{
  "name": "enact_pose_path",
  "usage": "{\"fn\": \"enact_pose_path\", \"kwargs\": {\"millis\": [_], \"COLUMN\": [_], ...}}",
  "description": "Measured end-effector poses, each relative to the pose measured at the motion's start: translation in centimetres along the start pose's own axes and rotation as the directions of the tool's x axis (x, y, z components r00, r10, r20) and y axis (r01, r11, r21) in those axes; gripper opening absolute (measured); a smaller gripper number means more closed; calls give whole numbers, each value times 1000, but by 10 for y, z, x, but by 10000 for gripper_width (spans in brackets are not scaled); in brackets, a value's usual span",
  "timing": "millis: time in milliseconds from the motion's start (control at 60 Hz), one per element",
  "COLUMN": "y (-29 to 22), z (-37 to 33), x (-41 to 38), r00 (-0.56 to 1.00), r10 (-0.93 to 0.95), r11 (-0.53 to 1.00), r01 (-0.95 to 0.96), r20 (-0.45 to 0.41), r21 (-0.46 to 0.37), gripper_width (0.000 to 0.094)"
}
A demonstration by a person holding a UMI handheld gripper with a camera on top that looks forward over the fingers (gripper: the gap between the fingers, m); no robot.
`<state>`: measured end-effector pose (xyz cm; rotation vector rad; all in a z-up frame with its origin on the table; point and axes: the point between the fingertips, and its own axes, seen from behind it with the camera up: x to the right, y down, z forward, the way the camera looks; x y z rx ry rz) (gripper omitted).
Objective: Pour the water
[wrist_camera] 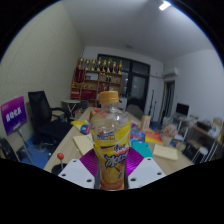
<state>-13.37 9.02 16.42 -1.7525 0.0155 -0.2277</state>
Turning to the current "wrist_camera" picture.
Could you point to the black mug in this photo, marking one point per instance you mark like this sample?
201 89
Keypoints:
56 169

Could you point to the red-tipped stick in mug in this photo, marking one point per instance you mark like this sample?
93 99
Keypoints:
60 156

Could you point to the pale yellow notepad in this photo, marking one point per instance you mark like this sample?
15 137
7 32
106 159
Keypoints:
83 144

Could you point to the pale yellow envelope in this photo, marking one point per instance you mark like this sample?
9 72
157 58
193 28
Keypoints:
165 152

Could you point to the wooden shelf unit with trophies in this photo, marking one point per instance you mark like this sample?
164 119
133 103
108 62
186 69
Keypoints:
96 83

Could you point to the brown standing card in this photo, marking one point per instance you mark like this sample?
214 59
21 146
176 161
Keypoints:
145 123

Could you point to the black office chair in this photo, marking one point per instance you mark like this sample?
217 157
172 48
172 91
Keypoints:
41 115

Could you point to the small white round table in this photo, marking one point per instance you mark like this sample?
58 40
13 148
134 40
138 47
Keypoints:
70 102

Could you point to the orange book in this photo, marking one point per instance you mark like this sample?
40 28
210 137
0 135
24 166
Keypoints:
154 137

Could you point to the black tripod stand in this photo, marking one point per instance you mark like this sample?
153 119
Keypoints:
151 100
154 108

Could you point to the paper cup with pink top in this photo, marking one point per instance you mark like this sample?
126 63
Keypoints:
169 133

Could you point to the blue patterned book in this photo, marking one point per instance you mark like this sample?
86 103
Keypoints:
85 129

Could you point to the purple sign board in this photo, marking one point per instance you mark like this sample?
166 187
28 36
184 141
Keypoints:
14 115

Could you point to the long wooden side desk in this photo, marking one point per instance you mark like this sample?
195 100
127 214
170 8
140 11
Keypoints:
203 128

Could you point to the black framed glass door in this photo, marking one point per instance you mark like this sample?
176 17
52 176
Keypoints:
138 85

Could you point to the yellow book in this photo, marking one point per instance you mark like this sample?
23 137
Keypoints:
78 123

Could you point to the teal notebook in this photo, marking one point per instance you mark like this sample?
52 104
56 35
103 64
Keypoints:
141 150

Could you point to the blue printed book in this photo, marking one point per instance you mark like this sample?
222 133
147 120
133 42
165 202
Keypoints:
136 136

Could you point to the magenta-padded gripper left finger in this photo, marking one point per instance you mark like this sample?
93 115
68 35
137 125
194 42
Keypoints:
76 174

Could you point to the white wall air conditioner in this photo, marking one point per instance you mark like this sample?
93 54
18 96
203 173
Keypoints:
170 74

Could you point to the orange drink bottle yellow label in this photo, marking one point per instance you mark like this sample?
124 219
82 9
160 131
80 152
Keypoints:
110 143

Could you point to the black computer monitor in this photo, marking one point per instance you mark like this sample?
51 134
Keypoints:
182 109

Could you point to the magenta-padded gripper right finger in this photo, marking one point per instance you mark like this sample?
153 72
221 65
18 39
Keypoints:
146 173

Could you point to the white round stool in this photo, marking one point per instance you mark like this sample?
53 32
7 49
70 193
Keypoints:
200 150

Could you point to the black bag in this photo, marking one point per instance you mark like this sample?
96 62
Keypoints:
7 150

